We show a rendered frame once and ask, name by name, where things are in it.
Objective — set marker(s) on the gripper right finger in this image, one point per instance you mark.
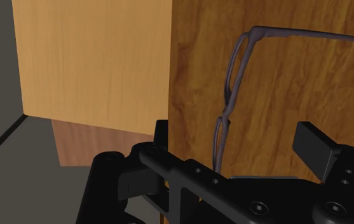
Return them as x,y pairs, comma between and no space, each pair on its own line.
314,145

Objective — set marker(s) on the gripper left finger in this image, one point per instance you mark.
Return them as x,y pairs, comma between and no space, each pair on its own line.
176,169

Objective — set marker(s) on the wooden table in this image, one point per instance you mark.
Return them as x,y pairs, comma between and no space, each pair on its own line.
291,93

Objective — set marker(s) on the purple-grey eyeglasses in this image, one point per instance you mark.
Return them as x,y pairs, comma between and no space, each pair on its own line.
257,33

